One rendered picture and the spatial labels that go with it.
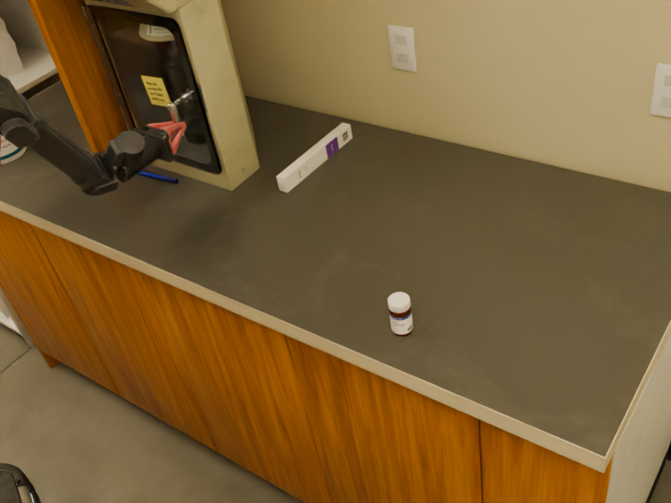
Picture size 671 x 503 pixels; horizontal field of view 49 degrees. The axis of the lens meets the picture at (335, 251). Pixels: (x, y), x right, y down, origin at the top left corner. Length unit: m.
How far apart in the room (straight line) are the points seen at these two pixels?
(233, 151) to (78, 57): 0.44
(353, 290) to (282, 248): 0.23
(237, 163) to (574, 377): 0.97
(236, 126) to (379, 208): 0.41
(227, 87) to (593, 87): 0.82
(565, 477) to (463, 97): 0.93
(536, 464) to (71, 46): 1.40
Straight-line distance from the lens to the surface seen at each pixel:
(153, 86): 1.83
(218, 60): 1.75
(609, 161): 1.79
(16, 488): 2.39
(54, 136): 1.42
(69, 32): 1.94
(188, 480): 2.48
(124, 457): 2.62
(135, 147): 1.60
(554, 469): 1.38
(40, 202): 2.08
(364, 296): 1.48
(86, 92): 1.99
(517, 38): 1.72
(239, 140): 1.84
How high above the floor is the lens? 1.96
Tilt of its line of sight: 40 degrees down
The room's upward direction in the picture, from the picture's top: 11 degrees counter-clockwise
